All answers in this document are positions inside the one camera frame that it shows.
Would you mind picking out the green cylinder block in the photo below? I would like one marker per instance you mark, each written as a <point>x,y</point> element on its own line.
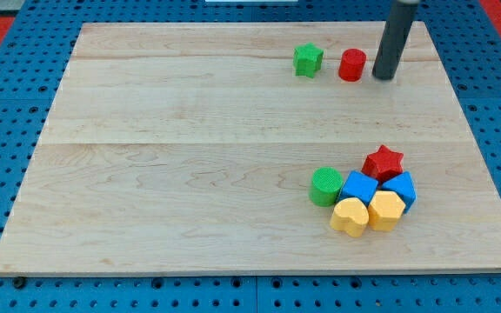
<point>326,183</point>

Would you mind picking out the blue cube block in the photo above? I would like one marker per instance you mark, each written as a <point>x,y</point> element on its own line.
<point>360,186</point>

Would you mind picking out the green star block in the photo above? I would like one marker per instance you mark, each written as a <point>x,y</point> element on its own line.
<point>307,60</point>

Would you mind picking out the yellow heart block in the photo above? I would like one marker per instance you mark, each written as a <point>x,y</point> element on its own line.
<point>350,216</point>

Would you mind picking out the red star block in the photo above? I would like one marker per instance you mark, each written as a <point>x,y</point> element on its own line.
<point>383,165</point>

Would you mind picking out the red cylinder block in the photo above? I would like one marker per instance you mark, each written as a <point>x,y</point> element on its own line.
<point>352,65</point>

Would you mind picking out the yellow hexagon block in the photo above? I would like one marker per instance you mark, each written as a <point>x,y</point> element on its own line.
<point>385,210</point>

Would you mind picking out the blue pentagon block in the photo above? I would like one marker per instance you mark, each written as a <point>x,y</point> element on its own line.
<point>404,187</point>

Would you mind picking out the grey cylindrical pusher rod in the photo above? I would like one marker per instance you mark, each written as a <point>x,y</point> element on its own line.
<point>396,31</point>

